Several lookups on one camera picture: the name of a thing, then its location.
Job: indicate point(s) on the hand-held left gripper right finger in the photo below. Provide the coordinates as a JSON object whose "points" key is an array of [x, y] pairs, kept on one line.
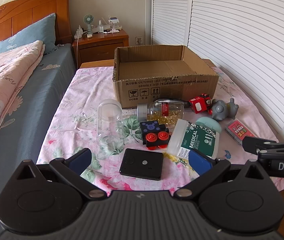
{"points": [[200, 162]]}

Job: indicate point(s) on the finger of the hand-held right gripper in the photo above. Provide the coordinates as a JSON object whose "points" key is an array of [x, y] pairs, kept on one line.
{"points": [[254, 143]]}

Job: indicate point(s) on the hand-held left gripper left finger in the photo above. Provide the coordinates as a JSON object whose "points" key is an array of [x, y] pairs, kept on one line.
{"points": [[80, 158]]}

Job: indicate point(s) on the red card pack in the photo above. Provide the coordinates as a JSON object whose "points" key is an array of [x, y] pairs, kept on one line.
{"points": [[236, 130]]}

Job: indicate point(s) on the clear plastic cup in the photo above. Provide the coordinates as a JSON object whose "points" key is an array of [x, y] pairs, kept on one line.
{"points": [[110, 130]]}

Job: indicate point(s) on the grey elephant toy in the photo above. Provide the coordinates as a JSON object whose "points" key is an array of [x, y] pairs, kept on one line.
{"points": [[218, 111]]}

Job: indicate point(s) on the black square device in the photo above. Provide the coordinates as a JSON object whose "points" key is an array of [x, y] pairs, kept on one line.
{"points": [[137, 165]]}

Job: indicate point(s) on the black toy train red wheels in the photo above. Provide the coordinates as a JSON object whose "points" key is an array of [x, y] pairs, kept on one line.
{"points": [[152, 128]]}

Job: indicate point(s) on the brown cardboard box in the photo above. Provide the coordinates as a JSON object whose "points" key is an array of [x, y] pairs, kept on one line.
{"points": [[167, 90]]}

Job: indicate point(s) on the white cotton swab container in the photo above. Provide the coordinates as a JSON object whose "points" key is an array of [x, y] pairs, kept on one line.
{"points": [[194, 140]]}

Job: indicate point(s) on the mint green round case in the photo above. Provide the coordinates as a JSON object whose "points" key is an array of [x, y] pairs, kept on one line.
{"points": [[210, 123]]}

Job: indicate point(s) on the pink floral tablecloth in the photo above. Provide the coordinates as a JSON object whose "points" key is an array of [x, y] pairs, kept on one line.
{"points": [[82, 105]]}

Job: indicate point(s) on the yellow capsule bottle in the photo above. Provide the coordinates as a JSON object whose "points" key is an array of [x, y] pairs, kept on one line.
{"points": [[167, 115]]}

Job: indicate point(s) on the blue bed sheet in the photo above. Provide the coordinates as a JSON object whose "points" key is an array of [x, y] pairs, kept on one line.
{"points": [[44, 80]]}

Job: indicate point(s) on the wooden table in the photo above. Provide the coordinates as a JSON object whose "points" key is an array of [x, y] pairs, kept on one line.
{"points": [[94, 63]]}

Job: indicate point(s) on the white louvered door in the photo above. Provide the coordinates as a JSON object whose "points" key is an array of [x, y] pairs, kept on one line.
{"points": [[244, 42], [172, 12]]}

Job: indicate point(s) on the wooden nightstand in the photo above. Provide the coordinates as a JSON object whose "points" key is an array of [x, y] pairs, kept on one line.
{"points": [[99, 52]]}

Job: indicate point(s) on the pink floral quilt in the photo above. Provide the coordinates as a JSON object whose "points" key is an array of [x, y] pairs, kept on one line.
{"points": [[7, 75]]}

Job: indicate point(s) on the white power strip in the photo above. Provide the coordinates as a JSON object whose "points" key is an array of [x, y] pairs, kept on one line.
{"points": [[78, 33]]}

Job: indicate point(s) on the clear spray bottle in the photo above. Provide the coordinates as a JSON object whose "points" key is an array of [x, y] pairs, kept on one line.
{"points": [[100, 27]]}

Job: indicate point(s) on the blue flower-print pillow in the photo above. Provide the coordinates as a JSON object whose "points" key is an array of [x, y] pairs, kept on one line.
{"points": [[32, 32]]}

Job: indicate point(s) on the small green desk fan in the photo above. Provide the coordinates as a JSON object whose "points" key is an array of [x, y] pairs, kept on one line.
{"points": [[88, 20]]}

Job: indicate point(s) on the white phone stand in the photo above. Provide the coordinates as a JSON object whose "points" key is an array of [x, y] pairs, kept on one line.
{"points": [[114, 20]]}

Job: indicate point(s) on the wooden bed headboard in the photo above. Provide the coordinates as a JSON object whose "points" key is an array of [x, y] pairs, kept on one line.
{"points": [[32, 2]]}

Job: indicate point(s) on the white wall socket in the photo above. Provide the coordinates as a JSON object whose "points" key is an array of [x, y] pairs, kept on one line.
{"points": [[138, 40]]}

